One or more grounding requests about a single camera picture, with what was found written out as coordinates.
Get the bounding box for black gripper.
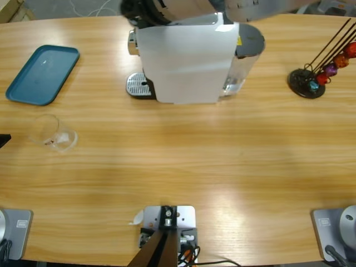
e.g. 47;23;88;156
119;0;172;29

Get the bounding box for clear glass cup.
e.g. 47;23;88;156
27;114;78;153

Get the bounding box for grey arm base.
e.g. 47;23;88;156
310;205;356;262
0;208;33;261

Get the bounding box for white capsule coffee machine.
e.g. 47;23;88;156
126;12;266;106

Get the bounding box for purple coffee capsule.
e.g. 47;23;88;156
324;63;338;77

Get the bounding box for orange coffee capsule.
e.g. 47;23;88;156
335;55;350;68

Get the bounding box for metal drip tray grille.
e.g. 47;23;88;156
126;72;156;100

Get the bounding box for teal plastic tray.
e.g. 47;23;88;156
5;44;81;107

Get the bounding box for clear water tank dark lid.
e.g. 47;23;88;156
219;23;266;98

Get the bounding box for white paper tab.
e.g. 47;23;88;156
128;210;145;226

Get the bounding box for white plastic stools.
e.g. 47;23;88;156
297;0;356;16

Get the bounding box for white floor cable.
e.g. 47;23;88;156
68;0;119;18

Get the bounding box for black base cable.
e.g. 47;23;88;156
0;238;13;261
324;244;350;267

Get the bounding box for light wooden frame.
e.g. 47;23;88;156
0;0;37;24

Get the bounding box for black wire capsule holder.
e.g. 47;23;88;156
288;18;356;99

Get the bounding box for dark camera post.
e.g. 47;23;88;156
127;205;179;267

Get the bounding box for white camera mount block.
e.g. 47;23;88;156
139;205;199;265

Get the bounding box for black mount cable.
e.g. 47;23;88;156
177;244;241;267

